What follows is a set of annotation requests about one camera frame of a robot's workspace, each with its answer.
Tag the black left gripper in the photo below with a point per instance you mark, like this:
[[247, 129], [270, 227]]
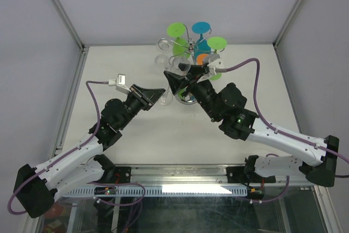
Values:
[[148, 97]]

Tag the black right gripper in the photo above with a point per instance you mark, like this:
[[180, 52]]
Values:
[[189, 81]]

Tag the clear flute glass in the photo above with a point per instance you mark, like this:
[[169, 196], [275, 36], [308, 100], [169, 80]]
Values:
[[180, 66]]

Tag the orange plastic wine glass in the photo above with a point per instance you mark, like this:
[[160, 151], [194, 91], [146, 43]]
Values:
[[202, 59]]

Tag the green wine glass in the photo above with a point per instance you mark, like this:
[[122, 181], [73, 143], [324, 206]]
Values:
[[216, 44], [180, 45]]

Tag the clear wine glass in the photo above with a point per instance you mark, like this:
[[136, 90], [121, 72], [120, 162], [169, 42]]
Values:
[[164, 46]]

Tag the blue plastic wine glass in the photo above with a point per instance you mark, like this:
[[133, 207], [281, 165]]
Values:
[[201, 46]]

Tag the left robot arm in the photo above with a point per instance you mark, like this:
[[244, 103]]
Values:
[[38, 188]]

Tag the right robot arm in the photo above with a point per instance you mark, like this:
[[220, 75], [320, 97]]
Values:
[[315, 158]]

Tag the chrome wine glass rack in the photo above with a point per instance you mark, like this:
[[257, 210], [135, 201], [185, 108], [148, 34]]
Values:
[[190, 49]]

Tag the white LED light strip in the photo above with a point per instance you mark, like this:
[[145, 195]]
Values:
[[195, 188]]

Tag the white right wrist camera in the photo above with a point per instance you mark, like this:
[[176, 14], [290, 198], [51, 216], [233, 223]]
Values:
[[214, 63]]

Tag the aluminium mounting rail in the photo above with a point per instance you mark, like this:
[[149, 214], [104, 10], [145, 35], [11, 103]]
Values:
[[158, 175]]

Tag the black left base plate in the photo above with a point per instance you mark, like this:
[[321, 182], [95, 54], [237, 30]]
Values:
[[116, 175]]

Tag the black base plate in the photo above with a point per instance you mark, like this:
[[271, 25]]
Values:
[[236, 174], [116, 175]]

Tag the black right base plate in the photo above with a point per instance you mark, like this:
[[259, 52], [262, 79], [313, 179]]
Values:
[[236, 174]]

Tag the left corner frame post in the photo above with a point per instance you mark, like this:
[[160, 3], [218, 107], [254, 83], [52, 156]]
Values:
[[67, 22]]

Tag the corner frame post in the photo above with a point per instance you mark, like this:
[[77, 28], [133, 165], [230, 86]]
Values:
[[288, 22], [67, 22]]

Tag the right corner frame post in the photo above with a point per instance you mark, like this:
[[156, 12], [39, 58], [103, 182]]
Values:
[[288, 22]]

